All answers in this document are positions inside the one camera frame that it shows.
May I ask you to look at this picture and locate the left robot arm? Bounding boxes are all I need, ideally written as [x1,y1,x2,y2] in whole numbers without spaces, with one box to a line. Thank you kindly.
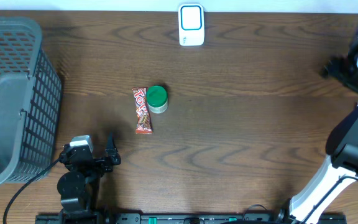
[57,135,121,223]

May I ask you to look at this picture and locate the green lid jar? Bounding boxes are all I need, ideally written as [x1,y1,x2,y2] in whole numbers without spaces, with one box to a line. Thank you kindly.
[146,85,168,114]

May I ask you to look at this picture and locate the red Top chocolate bar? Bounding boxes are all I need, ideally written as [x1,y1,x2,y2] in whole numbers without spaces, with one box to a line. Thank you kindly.
[132,87,152,134]

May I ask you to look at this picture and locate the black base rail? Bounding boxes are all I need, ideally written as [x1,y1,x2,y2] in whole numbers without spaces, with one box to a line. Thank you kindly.
[35,212,348,224]

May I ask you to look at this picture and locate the white barcode scanner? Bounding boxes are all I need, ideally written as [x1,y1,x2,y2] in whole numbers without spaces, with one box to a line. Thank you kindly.
[178,3,205,47]

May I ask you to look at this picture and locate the black left camera cable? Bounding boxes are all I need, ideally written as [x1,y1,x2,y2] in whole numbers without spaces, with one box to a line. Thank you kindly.
[3,157,62,224]

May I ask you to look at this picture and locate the grey plastic mesh basket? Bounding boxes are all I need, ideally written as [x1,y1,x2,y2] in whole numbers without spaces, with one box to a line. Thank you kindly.
[0,17,62,185]

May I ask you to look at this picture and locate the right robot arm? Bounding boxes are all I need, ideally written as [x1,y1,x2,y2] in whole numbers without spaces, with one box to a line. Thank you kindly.
[277,30,358,223]

